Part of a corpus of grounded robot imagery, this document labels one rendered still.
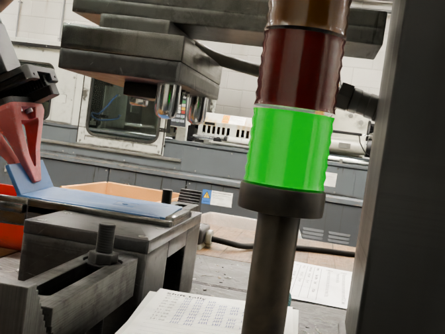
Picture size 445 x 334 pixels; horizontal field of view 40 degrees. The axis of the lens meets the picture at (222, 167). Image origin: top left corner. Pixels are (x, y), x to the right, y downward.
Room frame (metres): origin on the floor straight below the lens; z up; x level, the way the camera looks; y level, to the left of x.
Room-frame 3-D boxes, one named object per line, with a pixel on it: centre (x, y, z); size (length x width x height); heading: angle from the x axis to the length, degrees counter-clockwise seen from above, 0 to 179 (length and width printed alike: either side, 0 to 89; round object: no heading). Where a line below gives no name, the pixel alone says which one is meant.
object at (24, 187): (0.58, 0.11, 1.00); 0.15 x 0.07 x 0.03; 82
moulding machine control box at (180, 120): (5.14, 0.40, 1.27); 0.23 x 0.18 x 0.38; 168
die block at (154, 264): (0.56, 0.08, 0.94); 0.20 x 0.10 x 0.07; 171
